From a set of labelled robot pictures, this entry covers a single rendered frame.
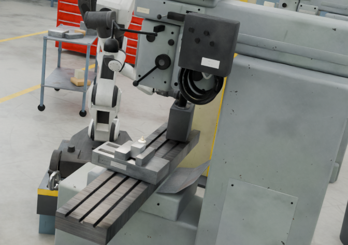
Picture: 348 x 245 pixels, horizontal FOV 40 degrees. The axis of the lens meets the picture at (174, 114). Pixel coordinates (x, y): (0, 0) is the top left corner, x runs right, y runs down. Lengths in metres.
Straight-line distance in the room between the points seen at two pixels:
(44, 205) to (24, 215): 0.44
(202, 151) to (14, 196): 1.63
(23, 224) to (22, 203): 0.28
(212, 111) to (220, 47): 2.35
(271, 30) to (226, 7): 0.21
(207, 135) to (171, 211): 1.94
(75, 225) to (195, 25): 0.91
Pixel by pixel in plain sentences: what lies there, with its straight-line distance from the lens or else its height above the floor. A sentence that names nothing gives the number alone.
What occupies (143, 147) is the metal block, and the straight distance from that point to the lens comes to 2.29.
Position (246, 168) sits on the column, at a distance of 2.08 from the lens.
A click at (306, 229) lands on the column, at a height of 0.92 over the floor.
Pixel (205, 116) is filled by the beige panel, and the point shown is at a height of 0.59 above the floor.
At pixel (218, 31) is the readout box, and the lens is 1.81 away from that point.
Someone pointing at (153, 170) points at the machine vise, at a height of 0.97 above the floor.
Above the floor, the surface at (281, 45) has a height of 1.64.
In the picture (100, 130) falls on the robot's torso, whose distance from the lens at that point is 3.21.
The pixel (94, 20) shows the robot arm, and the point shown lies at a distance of 2.67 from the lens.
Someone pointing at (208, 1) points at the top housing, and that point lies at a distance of 2.06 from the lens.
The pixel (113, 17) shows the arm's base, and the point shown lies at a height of 1.53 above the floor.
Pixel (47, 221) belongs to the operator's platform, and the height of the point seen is 0.10.
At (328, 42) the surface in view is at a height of 1.69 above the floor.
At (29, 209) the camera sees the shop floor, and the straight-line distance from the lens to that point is 3.70.
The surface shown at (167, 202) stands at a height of 0.80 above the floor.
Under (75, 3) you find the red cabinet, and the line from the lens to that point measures 7.78.
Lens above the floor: 1.98
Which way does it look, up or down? 20 degrees down
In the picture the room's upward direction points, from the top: 9 degrees clockwise
